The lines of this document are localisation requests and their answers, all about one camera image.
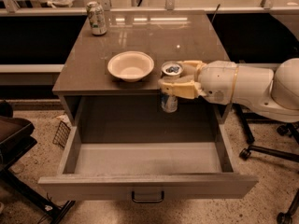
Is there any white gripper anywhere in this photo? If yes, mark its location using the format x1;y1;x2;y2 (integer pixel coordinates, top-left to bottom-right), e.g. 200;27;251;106
158;60;238;105

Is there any redbull can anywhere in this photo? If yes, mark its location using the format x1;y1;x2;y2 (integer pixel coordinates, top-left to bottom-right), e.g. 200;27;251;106
161;61;183;113

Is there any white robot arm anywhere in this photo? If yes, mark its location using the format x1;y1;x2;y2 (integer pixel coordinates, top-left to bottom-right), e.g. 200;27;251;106
158;59;299;122

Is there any grey drawer cabinet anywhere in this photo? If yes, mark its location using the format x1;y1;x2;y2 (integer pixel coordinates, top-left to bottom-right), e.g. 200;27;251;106
53;10;229;121

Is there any open top drawer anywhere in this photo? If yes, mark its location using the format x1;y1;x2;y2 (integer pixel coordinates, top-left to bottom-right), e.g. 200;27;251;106
37;95;260;203

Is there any green white soda can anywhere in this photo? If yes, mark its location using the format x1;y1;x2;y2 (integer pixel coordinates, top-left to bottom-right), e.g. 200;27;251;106
86;1;107;35

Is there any white bowl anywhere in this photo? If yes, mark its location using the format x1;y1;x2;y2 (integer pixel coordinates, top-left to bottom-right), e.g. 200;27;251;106
107;51;154;82

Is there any black office chair base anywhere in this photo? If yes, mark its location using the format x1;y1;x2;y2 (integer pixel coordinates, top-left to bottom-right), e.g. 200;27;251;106
234;105;299;224

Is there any black chair at left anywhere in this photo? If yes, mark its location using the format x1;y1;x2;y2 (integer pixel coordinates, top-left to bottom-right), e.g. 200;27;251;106
0;100;77;224

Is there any black drawer handle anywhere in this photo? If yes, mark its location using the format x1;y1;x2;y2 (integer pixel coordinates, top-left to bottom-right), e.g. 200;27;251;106
131;191;164;203

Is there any wire mesh basket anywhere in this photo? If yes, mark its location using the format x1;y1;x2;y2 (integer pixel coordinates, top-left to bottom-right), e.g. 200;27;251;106
52;121;70;149

